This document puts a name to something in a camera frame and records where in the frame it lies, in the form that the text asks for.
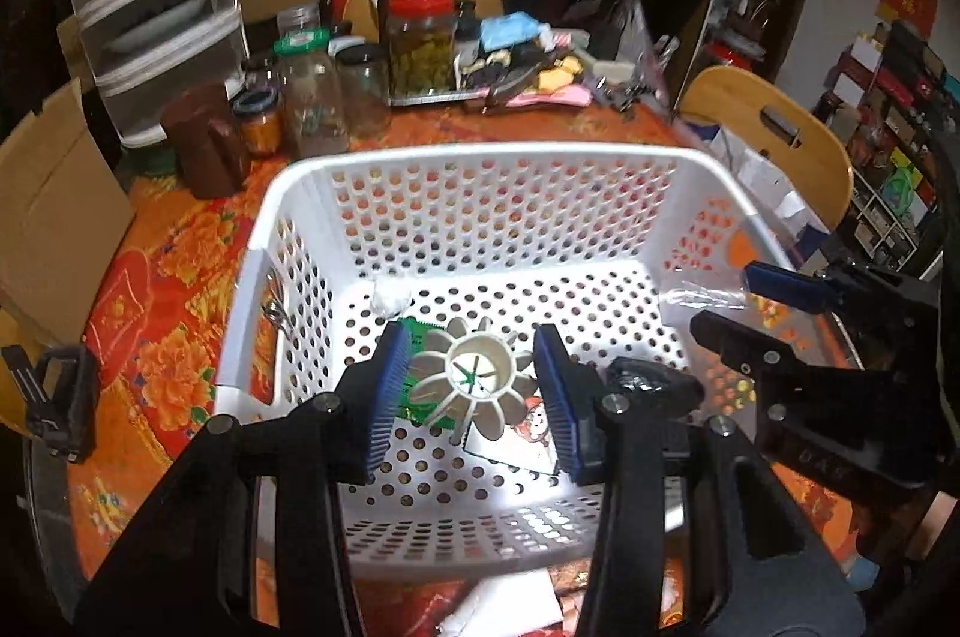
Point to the metal tray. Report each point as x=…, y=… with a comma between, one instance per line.
x=435, y=99

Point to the red floral tablecloth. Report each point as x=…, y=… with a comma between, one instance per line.
x=157, y=322

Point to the white roll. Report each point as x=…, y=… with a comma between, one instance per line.
x=705, y=296

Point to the glass jar with green lid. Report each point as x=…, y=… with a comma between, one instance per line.
x=311, y=105

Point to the metal utensil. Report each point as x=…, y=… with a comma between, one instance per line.
x=279, y=311

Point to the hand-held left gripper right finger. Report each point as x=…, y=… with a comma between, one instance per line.
x=562, y=404

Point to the white cartoon printed packet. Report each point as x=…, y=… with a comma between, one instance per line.
x=517, y=442

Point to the empty glass jar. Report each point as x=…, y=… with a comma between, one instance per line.
x=364, y=97

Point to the yellow packet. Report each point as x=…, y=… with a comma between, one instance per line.
x=559, y=71

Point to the brown pitcher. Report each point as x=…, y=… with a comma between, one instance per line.
x=202, y=142

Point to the light blue packet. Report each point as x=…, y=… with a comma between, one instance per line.
x=510, y=30

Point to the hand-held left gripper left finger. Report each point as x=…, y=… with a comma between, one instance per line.
x=386, y=397

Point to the orange jar with blue lid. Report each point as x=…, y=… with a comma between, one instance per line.
x=260, y=131

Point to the white papers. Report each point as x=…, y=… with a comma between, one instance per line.
x=757, y=180

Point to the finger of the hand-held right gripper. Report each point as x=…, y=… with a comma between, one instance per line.
x=780, y=286
x=739, y=344

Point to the small white packet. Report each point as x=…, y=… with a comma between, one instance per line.
x=390, y=303

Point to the grey pumpkin-shaped soft object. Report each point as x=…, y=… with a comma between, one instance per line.
x=491, y=419

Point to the open cardboard box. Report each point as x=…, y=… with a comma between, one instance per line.
x=52, y=217

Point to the small glass jar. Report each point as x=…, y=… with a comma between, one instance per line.
x=298, y=18

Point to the glass jar with red lid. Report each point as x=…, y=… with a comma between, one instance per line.
x=420, y=52

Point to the black phone holder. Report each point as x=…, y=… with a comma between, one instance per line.
x=75, y=397

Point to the white triangular soft pack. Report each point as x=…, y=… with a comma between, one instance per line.
x=510, y=607

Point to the pink packet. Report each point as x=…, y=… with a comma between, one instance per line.
x=559, y=95

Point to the shelf of small boxes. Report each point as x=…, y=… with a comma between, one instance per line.
x=892, y=157

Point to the green packet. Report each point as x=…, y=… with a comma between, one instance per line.
x=424, y=412

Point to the clear plastic bag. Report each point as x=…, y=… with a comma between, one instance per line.
x=634, y=52

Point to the white perforated plastic basket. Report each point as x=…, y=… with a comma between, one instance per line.
x=487, y=209

